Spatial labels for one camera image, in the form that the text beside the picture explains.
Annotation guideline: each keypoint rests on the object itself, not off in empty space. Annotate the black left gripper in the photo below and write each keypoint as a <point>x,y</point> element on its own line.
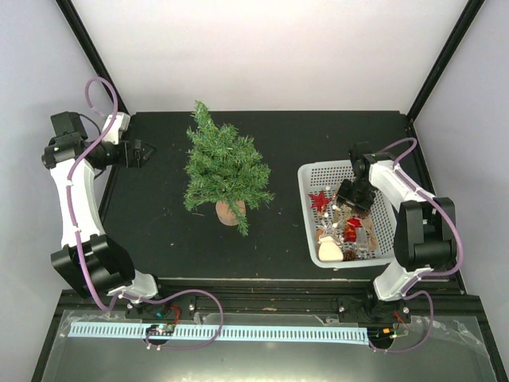
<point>137,152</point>

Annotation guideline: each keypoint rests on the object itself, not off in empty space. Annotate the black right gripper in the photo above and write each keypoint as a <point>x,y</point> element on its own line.
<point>342,196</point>

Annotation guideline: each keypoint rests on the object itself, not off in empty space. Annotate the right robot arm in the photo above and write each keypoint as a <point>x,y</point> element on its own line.
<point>425,237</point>

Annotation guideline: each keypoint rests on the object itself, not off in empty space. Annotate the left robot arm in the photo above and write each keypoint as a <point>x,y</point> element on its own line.
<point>89,259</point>

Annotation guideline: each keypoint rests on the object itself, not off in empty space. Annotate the small green christmas tree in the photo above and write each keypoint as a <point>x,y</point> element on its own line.
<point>225,167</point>

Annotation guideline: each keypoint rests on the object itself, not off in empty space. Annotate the brown tree base pot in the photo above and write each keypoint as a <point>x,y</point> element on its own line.
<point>225,214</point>

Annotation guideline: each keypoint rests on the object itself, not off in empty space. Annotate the burlap bow ornament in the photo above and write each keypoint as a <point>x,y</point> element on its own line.
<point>371,237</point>

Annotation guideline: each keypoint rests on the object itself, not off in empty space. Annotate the red glitter star ornament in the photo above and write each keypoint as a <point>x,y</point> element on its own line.
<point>319,201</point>

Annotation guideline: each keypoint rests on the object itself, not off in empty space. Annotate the silver star ornament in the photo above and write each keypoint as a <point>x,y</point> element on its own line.
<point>328,229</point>

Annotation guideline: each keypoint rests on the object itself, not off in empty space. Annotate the white perforated plastic basket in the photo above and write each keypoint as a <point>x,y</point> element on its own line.
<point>327,176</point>

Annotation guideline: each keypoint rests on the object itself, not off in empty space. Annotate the brown pine cone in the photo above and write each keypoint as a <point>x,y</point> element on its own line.
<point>349,255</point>

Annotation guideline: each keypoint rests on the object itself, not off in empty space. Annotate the wooden snowman ornament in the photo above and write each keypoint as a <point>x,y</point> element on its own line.
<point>329,250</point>

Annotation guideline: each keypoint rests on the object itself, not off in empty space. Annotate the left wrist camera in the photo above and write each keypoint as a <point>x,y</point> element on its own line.
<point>119,126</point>

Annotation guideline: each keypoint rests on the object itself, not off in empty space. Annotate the black corner frame post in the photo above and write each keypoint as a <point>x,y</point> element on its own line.
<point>72,17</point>

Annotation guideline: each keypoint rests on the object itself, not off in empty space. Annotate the white slotted cable duct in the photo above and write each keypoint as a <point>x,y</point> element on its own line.
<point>186,332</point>

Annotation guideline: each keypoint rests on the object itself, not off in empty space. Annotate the right black corner post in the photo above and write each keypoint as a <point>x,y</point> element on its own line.
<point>453,41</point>

